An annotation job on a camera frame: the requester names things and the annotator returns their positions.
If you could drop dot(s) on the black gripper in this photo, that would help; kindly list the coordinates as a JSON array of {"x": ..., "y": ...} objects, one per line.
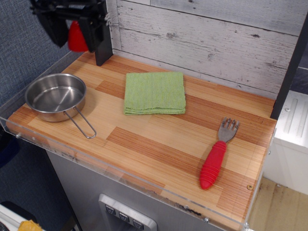
[{"x": 90, "y": 14}]

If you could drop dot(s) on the yellow and black object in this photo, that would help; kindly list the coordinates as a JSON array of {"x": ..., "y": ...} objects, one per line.
[{"x": 29, "y": 225}]

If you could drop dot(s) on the dark grey post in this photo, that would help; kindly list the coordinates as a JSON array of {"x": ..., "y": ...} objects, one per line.
[
  {"x": 104, "y": 48},
  {"x": 291, "y": 70}
]

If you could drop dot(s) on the white aluminium rail block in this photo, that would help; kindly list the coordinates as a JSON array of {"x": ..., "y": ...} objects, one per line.
[{"x": 287, "y": 161}]

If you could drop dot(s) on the dark grey right post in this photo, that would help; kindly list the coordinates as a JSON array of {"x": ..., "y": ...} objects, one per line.
[{"x": 291, "y": 70}]

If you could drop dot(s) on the clear acrylic edge guard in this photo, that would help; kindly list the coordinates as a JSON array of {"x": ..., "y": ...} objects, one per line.
[{"x": 163, "y": 154}]

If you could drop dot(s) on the silver button panel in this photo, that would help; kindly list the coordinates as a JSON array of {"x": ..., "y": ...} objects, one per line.
[{"x": 120, "y": 217}]

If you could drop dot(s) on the fork with red handle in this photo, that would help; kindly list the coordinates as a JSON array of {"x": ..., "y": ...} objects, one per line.
[{"x": 212, "y": 165}]

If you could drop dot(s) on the steel pan with wire handle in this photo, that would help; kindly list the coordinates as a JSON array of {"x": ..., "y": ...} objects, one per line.
[{"x": 58, "y": 97}]

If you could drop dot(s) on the folded green cloth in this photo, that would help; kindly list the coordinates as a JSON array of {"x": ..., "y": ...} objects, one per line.
[{"x": 154, "y": 93}]

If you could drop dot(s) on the red plastic strawberry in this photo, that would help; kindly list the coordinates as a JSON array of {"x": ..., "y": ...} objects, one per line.
[{"x": 76, "y": 40}]

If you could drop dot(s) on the dark grey left post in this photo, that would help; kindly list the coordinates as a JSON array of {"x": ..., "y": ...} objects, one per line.
[{"x": 104, "y": 48}]

